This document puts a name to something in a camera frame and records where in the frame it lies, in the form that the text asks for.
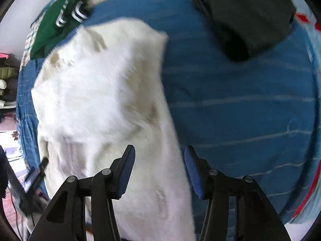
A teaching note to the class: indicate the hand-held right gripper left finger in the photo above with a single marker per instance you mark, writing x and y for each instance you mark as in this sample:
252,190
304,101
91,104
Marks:
126,172

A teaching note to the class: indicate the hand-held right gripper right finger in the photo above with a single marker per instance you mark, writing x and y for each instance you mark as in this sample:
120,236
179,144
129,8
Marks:
193,174

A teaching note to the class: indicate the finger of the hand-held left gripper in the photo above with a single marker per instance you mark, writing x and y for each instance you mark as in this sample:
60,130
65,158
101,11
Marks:
35,178

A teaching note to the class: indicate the white fluffy garment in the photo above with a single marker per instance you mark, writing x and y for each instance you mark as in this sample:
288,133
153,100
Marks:
105,120

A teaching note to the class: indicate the pile of clothes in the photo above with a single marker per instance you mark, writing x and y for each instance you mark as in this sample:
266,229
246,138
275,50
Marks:
7,85

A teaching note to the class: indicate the blue striped bed sheet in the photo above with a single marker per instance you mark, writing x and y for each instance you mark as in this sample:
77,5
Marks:
238,105

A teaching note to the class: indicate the green garment with white stripes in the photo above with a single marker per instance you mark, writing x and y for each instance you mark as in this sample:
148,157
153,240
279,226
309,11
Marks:
55,27

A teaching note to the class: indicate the light blue red-trimmed cloth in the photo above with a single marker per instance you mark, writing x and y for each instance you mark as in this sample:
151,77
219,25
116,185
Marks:
307,55

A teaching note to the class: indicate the black garment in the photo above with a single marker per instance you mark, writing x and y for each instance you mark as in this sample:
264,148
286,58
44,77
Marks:
240,15

